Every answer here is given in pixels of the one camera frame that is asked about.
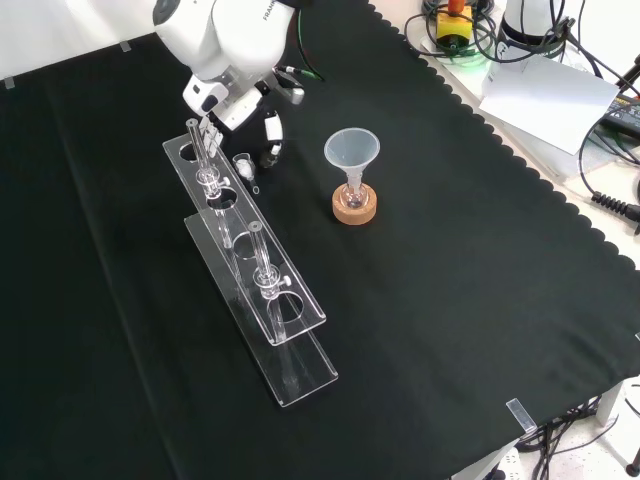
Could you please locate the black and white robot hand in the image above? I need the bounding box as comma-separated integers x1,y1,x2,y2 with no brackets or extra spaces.
181,68,306,170

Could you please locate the translucent white plastic funnel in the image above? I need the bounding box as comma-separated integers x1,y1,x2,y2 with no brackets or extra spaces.
323,128,381,201

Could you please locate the clear acrylic funnel stand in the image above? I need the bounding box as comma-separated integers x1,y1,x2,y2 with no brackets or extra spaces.
162,118,340,410

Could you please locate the clear glass round-bottom flask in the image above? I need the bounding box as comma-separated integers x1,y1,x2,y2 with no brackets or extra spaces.
340,177,370,210

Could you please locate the yellow stop button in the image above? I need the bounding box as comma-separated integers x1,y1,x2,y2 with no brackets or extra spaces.
435,0,475,54

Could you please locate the black cloth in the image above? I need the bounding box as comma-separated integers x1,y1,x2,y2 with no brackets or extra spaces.
0,0,640,480

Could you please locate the pale board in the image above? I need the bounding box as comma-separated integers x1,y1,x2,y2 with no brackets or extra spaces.
478,53,621,156

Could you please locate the black power adapter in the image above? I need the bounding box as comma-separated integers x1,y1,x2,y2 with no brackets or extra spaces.
599,94,640,135

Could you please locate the black tripod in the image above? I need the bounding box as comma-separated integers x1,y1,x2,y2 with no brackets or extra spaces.
618,49,640,97

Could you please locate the white power strip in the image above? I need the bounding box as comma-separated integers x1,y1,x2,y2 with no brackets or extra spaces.
479,447,521,480

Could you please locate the green cable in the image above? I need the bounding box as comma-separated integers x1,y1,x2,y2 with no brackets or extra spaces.
297,7,326,82

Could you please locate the cork ring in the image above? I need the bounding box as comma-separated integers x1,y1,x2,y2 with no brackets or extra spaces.
332,182,378,226

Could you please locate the black coiled cable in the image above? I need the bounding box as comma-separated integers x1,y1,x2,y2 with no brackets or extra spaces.
578,118,640,224

